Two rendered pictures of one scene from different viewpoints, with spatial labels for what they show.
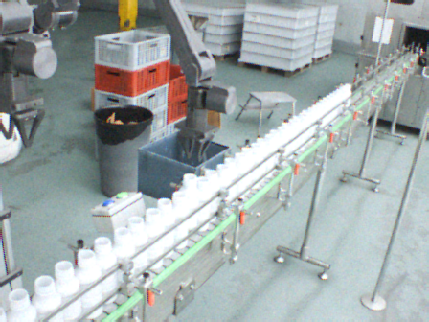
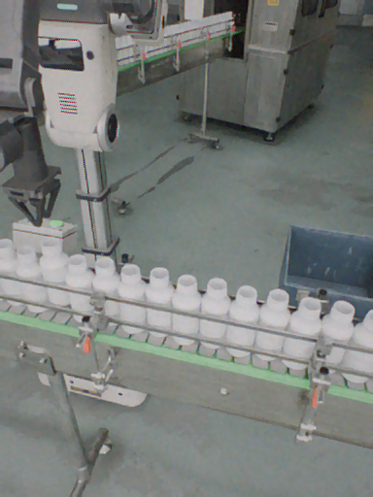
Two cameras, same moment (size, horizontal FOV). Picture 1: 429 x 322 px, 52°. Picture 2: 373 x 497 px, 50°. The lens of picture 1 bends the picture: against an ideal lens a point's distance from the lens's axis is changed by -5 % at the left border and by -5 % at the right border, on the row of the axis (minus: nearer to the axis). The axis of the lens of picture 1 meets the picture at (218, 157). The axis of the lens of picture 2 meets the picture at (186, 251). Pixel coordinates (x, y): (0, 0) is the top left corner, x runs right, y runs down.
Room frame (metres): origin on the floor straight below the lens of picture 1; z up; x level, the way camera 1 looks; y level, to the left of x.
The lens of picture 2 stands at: (1.26, -0.64, 1.70)
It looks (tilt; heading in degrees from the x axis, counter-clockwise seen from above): 38 degrees down; 75
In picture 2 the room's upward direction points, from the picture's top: 2 degrees clockwise
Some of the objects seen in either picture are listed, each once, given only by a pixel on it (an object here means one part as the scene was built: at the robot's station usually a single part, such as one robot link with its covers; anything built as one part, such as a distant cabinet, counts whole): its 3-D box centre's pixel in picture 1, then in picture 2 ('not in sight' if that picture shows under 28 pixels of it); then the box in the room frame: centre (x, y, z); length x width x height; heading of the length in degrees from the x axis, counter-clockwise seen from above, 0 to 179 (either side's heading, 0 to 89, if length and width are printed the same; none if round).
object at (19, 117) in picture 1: (22, 123); not in sight; (0.82, 0.40, 1.44); 0.07 x 0.07 x 0.09; 62
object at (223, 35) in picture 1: (216, 28); not in sight; (9.23, 0.28, 0.50); 1.23 x 1.05 x 1.00; 150
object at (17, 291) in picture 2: (163, 228); (12, 272); (1.05, 0.13, 1.08); 0.06 x 0.06 x 0.17
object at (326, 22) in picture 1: (304, 29); not in sight; (9.93, -1.56, 0.59); 1.25 x 1.03 x 1.17; 153
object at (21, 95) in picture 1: (13, 86); not in sight; (0.83, 0.41, 1.51); 0.10 x 0.07 x 0.07; 62
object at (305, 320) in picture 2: (266, 155); (302, 333); (1.62, -0.18, 1.08); 0.06 x 0.06 x 0.17
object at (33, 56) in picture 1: (25, 41); not in sight; (0.81, 0.38, 1.60); 0.12 x 0.09 x 0.12; 63
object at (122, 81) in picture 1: (133, 73); not in sight; (3.90, 0.81, 0.78); 0.61 x 0.41 x 0.22; 159
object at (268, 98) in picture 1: (265, 110); not in sight; (5.04, -0.49, 0.21); 0.61 x 0.47 x 0.41; 25
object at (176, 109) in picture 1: (168, 103); not in sight; (4.56, 0.57, 0.33); 0.61 x 0.41 x 0.22; 155
